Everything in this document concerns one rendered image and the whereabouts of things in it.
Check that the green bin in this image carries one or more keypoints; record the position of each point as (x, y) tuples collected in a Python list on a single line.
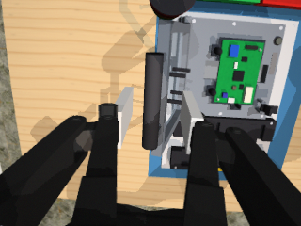
[(242, 2)]

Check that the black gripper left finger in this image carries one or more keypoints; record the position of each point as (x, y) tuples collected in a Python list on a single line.
[(30, 186)]

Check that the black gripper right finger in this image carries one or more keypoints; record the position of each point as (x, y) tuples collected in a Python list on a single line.
[(265, 194)]

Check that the green circuit board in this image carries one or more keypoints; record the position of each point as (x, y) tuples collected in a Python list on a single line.
[(238, 71)]

